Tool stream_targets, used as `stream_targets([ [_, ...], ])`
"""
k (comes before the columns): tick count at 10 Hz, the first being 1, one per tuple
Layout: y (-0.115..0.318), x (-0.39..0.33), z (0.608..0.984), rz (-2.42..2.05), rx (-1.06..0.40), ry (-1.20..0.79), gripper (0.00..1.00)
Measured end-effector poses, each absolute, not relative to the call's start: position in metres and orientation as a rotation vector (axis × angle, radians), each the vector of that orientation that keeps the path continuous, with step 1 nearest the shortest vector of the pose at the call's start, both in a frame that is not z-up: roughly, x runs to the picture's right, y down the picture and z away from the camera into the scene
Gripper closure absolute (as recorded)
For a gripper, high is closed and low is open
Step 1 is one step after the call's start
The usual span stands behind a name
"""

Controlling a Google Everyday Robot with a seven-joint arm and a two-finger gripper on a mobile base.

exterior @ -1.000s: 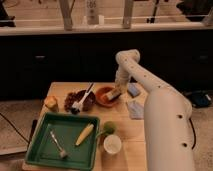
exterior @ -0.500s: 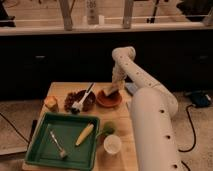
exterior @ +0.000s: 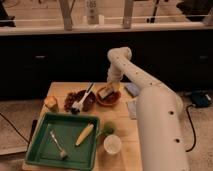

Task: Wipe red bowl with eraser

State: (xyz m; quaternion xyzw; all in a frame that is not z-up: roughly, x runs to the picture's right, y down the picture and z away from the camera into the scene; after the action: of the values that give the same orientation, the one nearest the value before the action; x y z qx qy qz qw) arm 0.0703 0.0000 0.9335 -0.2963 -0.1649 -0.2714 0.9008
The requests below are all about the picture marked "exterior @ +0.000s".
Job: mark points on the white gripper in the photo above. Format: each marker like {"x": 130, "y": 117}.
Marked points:
{"x": 114, "y": 77}

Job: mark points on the tan eraser block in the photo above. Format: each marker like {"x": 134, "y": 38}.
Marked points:
{"x": 104, "y": 92}

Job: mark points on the red bowl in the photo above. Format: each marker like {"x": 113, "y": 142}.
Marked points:
{"x": 110, "y": 100}

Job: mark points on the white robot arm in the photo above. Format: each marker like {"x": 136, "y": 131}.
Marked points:
{"x": 157, "y": 113}

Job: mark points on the dark brown bowl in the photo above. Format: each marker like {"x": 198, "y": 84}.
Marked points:
{"x": 88, "y": 102}

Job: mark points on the blue sponge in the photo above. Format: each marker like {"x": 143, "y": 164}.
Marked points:
{"x": 132, "y": 89}

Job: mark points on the light blue cloth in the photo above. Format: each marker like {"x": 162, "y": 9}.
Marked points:
{"x": 131, "y": 105}

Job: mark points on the brown grape cluster toy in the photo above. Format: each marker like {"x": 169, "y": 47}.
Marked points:
{"x": 71, "y": 97}

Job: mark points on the green pear toy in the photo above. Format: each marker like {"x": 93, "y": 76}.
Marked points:
{"x": 108, "y": 128}

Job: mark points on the yellow corn cob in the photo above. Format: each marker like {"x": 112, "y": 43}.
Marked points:
{"x": 85, "y": 132}

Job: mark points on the white cup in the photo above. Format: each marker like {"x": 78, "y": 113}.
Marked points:
{"x": 112, "y": 144}

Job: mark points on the black device on floor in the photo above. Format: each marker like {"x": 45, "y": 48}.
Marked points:
{"x": 201, "y": 100}

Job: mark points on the metal fork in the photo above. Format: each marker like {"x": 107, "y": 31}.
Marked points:
{"x": 62, "y": 152}

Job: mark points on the green plastic tray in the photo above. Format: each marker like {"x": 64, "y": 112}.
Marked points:
{"x": 67, "y": 128}

